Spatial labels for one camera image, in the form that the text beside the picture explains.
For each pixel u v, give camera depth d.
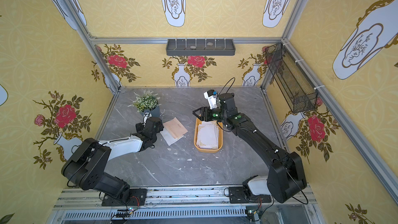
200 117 0.70
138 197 0.73
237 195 0.73
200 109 0.71
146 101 0.89
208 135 0.95
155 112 1.02
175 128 0.98
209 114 0.69
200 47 0.94
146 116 0.78
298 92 0.84
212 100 0.72
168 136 0.95
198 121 0.96
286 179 0.41
